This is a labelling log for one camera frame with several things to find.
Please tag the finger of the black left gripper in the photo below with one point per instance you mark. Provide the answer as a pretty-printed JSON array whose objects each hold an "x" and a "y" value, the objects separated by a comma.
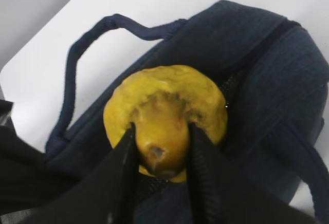
[{"x": 25, "y": 182}]

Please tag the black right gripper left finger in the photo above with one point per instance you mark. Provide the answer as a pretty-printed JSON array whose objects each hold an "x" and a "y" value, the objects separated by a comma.
[{"x": 106, "y": 195}]

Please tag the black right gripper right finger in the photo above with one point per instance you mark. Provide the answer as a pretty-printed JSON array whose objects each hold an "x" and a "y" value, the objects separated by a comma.
[{"x": 220, "y": 193}]

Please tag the yellow toy squash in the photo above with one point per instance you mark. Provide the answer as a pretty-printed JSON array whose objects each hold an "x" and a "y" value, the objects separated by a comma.
[{"x": 160, "y": 103}]

